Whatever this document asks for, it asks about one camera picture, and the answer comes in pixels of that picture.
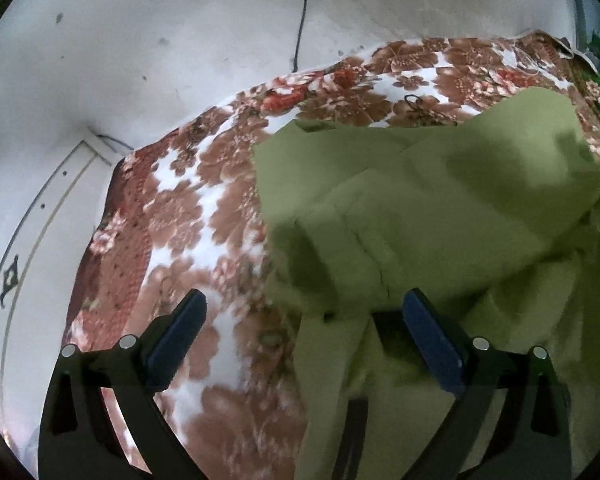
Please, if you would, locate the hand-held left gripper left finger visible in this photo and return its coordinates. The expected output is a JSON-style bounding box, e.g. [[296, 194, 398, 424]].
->
[[37, 289, 208, 480]]

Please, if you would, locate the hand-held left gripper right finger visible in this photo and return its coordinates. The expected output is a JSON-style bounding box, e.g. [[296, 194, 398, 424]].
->
[[402, 287, 573, 480]]

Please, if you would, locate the green hooded jacket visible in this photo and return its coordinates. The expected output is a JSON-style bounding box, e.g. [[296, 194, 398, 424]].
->
[[254, 87, 600, 480]]

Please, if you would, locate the floral blanket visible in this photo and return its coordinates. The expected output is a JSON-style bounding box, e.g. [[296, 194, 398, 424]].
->
[[62, 30, 600, 480]]

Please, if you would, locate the white headboard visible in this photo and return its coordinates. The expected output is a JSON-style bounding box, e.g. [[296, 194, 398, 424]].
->
[[0, 137, 118, 441]]

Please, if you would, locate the black power cable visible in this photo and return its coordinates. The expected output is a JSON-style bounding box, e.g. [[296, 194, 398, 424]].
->
[[291, 0, 311, 73]]

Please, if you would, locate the grey metal bed frame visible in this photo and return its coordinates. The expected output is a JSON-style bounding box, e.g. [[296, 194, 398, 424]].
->
[[567, 0, 593, 53]]

